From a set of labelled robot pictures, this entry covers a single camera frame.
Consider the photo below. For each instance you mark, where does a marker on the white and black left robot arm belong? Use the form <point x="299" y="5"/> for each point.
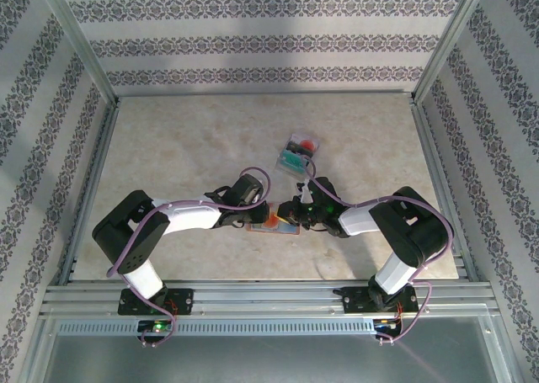
<point x="189" y="216"/>

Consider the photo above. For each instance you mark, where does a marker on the long aluminium mounting rail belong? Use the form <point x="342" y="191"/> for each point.
<point x="261" y="294"/>

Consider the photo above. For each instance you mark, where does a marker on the black VIP credit card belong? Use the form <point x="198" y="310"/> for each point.
<point x="305" y="150"/>

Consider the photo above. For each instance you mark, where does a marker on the grey metal panel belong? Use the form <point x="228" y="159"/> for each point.
<point x="269" y="362"/>

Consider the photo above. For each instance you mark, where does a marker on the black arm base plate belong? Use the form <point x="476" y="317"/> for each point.
<point x="185" y="301"/>
<point x="349" y="299"/>

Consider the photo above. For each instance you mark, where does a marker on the white card red circles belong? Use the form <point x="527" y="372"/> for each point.
<point x="271" y="221"/>
<point x="307" y="143"/>

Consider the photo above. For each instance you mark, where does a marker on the small circuit board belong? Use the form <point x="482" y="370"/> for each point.
<point x="158" y="327"/>
<point x="385" y="323"/>

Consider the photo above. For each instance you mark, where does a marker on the teal credit card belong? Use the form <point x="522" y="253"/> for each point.
<point x="290" y="161"/>

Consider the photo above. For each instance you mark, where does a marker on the aluminium side rail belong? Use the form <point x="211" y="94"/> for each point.
<point x="433" y="168"/>
<point x="90" y="193"/>

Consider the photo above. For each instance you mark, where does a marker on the aluminium frame post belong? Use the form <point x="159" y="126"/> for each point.
<point x="450" y="42"/>
<point x="82" y="42"/>

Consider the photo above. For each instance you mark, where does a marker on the aluminium back rail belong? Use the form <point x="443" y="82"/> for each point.
<point x="261" y="92"/>

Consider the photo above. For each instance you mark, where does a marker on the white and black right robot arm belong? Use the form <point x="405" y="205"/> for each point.
<point x="404" y="231"/>

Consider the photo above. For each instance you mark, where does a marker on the clear plastic card box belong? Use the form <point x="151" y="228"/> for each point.
<point x="280" y="165"/>

